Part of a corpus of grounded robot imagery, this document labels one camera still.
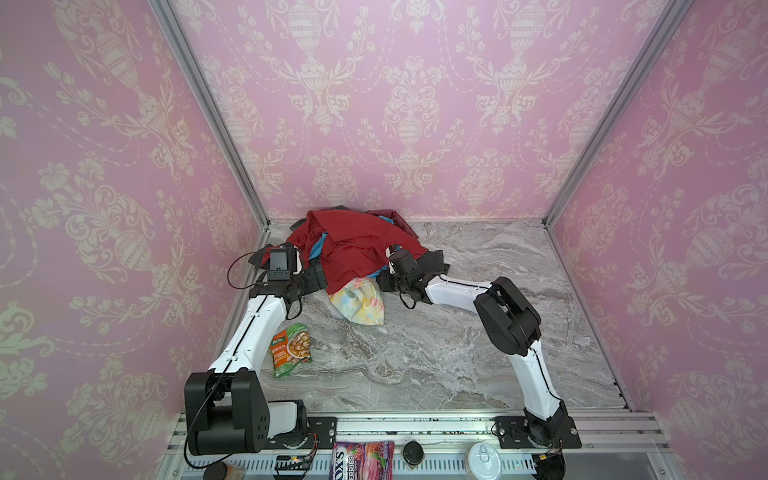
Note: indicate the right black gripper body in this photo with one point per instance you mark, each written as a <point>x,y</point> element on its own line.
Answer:
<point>399,262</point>

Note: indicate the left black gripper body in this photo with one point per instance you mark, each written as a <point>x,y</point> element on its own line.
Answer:
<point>306,283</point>

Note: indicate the red cloth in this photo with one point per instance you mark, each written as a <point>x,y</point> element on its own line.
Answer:
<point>354,243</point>

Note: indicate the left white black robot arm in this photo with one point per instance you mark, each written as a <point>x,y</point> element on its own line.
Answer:
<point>226,409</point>

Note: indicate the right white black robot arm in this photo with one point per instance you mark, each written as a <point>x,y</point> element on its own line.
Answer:
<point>510,321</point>

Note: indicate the yellow pastel tie-dye cloth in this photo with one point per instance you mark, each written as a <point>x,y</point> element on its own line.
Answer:
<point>360,301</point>

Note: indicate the maroon cloth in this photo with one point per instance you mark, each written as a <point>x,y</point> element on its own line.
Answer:
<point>395,218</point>

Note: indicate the green orange snack packet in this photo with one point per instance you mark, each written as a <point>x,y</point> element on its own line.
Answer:
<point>289,348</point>

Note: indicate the black round cap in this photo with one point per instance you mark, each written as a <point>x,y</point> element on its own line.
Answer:
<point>413,454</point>

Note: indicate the pink candy bag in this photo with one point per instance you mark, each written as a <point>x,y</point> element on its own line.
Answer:
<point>362,461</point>

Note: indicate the white round lid container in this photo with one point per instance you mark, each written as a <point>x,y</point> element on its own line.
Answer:
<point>483,462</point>

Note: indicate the brown jar with black lid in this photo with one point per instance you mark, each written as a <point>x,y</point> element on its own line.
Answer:
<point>222,470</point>

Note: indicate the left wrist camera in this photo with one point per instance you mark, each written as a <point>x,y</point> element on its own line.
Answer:
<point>283,264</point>

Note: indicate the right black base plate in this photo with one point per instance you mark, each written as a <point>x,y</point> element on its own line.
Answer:
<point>513,432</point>

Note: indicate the left aluminium corner post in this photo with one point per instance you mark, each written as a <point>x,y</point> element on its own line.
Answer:
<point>194,74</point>

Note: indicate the aluminium corner post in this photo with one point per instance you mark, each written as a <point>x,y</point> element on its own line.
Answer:
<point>194,74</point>
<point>661,33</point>

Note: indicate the aluminium front rail frame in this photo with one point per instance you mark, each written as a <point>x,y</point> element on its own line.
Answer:
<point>615,444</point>

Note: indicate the right aluminium corner post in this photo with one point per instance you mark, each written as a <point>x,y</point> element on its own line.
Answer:
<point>661,33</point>

